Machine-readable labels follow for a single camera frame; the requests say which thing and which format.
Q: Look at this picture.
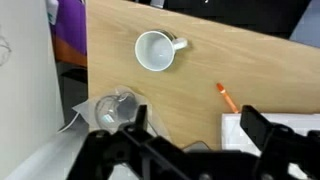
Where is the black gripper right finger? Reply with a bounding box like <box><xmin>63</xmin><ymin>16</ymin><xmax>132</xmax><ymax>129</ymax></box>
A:
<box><xmin>239</xmin><ymin>104</ymin><xmax>320</xmax><ymax>180</ymax></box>

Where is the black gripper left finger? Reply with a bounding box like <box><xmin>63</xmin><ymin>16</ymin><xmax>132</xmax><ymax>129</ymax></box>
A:
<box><xmin>66</xmin><ymin>104</ymin><xmax>194</xmax><ymax>180</ymax></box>

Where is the orange marker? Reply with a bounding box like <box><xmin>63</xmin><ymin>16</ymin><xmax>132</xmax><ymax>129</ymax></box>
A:
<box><xmin>215</xmin><ymin>82</ymin><xmax>240</xmax><ymax>114</ymax></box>

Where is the white ceramic mug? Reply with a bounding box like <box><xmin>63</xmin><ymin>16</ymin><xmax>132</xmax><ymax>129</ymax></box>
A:
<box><xmin>134</xmin><ymin>29</ymin><xmax>189</xmax><ymax>73</ymax></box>

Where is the clear plastic bag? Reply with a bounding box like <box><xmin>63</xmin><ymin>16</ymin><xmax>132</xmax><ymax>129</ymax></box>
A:
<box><xmin>72</xmin><ymin>85</ymin><xmax>172</xmax><ymax>142</ymax></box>

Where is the white paper sheet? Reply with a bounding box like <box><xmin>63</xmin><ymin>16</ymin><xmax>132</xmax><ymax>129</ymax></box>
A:
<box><xmin>221</xmin><ymin>112</ymin><xmax>320</xmax><ymax>158</ymax></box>

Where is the orange brown box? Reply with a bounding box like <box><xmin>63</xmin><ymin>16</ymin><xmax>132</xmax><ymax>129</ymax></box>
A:
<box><xmin>52</xmin><ymin>35</ymin><xmax>88</xmax><ymax>68</ymax></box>

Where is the white board panel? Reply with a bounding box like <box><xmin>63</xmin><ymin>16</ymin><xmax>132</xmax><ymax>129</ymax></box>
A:
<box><xmin>0</xmin><ymin>0</ymin><xmax>65</xmax><ymax>172</ymax></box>

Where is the purple bag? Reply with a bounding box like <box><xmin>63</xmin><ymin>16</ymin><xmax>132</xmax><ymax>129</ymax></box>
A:
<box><xmin>49</xmin><ymin>0</ymin><xmax>88</xmax><ymax>57</ymax></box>

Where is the white label with teal print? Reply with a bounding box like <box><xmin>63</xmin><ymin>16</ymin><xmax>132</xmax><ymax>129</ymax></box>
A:
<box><xmin>45</xmin><ymin>0</ymin><xmax>60</xmax><ymax>26</ymax></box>

